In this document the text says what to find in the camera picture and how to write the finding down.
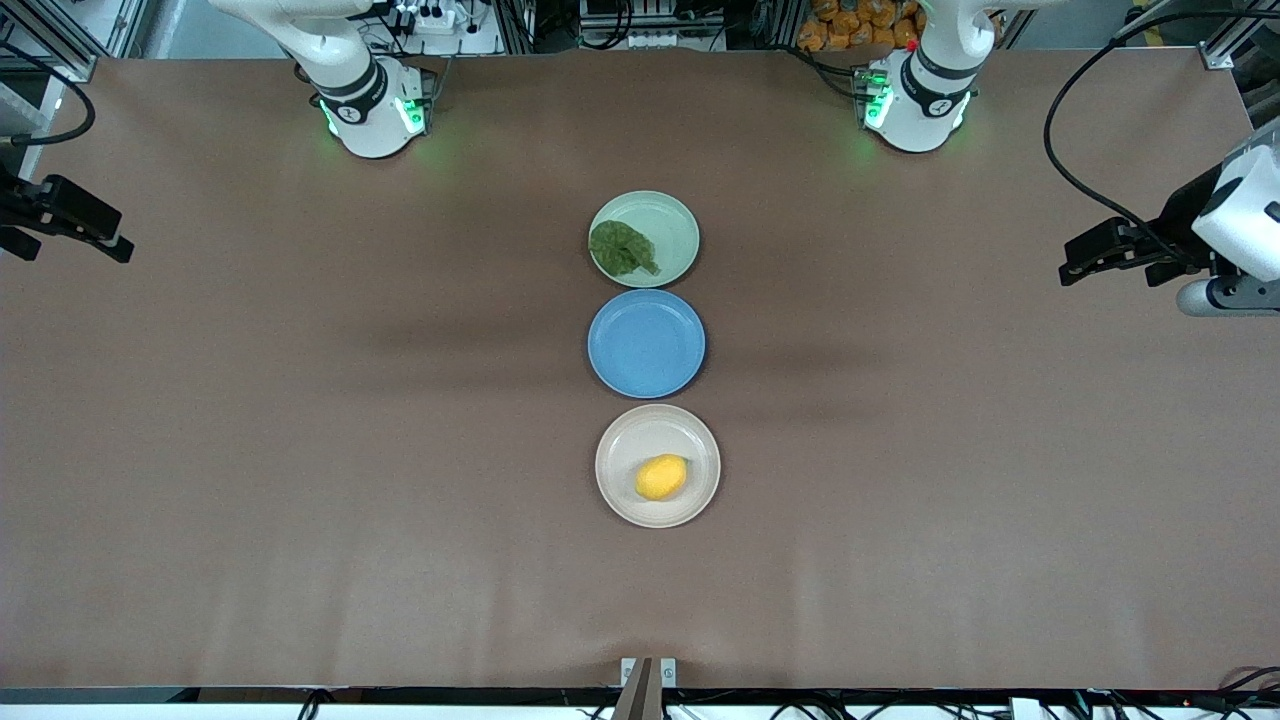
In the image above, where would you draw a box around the green lettuce leaf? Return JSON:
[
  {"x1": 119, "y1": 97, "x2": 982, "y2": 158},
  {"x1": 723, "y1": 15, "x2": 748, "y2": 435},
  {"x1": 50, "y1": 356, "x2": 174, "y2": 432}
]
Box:
[{"x1": 588, "y1": 220, "x2": 662, "y2": 278}]

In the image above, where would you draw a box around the yellow lemon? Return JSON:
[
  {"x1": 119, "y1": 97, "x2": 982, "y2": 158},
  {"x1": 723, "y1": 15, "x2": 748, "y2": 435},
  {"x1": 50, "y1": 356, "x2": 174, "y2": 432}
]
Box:
[{"x1": 635, "y1": 453, "x2": 690, "y2": 502}]

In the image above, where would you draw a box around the bag of orange snacks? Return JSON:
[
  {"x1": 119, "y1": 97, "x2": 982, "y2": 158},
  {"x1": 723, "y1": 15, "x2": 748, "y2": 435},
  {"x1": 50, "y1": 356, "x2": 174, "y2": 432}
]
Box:
[{"x1": 796, "y1": 0, "x2": 926, "y2": 53}]

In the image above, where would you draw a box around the white power strip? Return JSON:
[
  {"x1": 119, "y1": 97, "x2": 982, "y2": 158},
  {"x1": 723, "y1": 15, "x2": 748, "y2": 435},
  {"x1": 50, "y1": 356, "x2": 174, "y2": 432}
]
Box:
[{"x1": 395, "y1": 3, "x2": 473, "y2": 36}]

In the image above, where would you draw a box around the pale green plate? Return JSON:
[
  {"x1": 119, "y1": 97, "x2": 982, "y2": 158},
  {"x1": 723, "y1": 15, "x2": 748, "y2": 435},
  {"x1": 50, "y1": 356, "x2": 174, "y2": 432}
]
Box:
[{"x1": 587, "y1": 190, "x2": 701, "y2": 289}]

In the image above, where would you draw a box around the brown table cover sheet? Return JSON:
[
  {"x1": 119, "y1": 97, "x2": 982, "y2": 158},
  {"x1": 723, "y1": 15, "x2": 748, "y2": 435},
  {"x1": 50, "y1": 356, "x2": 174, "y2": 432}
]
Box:
[{"x1": 0, "y1": 45, "x2": 1280, "y2": 693}]

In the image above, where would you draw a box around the blue plate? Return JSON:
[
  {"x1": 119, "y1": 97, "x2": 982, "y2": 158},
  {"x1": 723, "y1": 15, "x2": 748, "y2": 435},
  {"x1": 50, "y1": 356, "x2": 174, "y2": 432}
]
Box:
[{"x1": 587, "y1": 289, "x2": 707, "y2": 400}]

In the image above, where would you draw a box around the beige plate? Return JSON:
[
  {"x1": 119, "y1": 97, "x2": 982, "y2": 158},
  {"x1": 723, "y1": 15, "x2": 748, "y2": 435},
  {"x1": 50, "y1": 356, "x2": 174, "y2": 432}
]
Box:
[{"x1": 594, "y1": 403, "x2": 722, "y2": 530}]

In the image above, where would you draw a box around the dark electronics rack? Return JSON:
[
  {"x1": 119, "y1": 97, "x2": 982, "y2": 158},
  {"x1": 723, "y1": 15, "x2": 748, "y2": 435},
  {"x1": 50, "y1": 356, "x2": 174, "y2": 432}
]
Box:
[{"x1": 495, "y1": 0, "x2": 801, "y2": 53}]

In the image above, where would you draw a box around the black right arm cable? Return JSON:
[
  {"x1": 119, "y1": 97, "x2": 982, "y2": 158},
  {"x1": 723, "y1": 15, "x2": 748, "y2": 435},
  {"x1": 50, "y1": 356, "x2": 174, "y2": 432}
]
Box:
[{"x1": 0, "y1": 42, "x2": 97, "y2": 149}]

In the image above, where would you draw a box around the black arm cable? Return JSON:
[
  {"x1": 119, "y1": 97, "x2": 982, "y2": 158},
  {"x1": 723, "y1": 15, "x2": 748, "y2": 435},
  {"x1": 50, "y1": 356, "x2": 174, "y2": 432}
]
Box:
[
  {"x1": 0, "y1": 42, "x2": 97, "y2": 149},
  {"x1": 1043, "y1": 8, "x2": 1280, "y2": 263}
]

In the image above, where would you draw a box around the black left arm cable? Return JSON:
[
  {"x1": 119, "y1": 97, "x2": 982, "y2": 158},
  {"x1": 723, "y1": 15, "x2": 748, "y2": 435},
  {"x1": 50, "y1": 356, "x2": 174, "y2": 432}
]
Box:
[{"x1": 1043, "y1": 8, "x2": 1280, "y2": 263}]

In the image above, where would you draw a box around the aluminium frame profile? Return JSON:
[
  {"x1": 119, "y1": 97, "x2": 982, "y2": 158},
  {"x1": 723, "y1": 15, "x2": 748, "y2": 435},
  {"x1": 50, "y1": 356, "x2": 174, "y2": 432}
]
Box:
[
  {"x1": 1195, "y1": 0, "x2": 1280, "y2": 73},
  {"x1": 0, "y1": 0, "x2": 151, "y2": 83}
]

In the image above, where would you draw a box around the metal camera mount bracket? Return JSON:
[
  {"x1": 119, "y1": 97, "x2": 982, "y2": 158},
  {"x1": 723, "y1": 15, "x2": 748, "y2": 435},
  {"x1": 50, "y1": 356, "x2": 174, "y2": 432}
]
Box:
[{"x1": 619, "y1": 656, "x2": 679, "y2": 720}]

